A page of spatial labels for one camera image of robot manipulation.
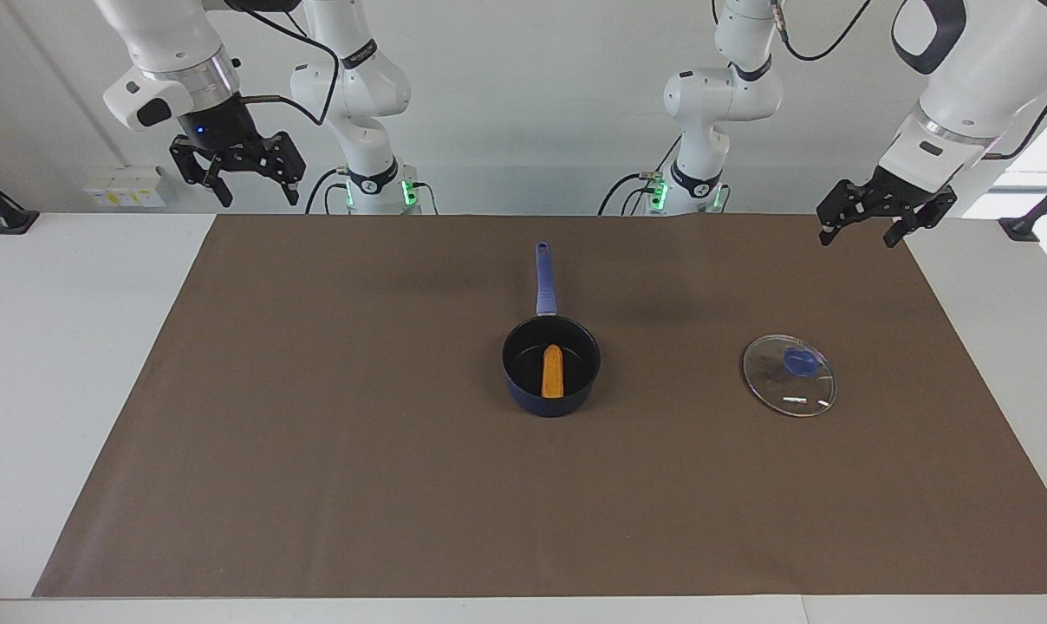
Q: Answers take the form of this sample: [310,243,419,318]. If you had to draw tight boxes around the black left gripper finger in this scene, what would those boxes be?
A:
[816,179,876,248]
[884,192,957,250]

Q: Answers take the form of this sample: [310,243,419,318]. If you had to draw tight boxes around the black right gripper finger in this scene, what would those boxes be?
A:
[170,138,235,208]
[262,131,308,207]

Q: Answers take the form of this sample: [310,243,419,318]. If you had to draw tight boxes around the glass lid with blue knob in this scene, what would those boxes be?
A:
[742,335,838,418]

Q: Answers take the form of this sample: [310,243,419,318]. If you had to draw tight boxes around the yellow corn cob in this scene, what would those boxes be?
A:
[541,344,565,400]

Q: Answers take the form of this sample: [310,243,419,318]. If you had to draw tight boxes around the dark blue saucepan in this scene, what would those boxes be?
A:
[501,241,602,419]

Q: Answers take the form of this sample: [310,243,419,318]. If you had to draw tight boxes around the brown table mat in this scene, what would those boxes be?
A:
[32,214,1047,599]

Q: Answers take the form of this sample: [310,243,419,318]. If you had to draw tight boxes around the black right base cable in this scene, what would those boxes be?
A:
[305,169,351,215]

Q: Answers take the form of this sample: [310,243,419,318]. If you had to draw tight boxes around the black base cable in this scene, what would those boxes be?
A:
[597,134,682,216]
[305,169,351,215]

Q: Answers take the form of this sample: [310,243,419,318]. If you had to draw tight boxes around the white wall socket box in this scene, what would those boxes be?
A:
[83,166,167,209]

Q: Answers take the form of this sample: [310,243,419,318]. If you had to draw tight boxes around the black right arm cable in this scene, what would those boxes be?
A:
[227,0,332,127]

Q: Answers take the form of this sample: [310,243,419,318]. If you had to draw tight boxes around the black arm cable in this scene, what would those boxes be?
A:
[773,0,1047,162]
[227,0,332,127]

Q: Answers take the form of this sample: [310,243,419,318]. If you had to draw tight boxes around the black clamp mount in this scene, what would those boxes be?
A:
[0,165,41,237]
[998,169,1047,243]

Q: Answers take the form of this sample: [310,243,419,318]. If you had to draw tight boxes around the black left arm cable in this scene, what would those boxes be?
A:
[773,0,1047,162]

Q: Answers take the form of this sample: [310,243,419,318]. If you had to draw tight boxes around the black left base cable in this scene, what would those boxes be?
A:
[597,134,682,216]

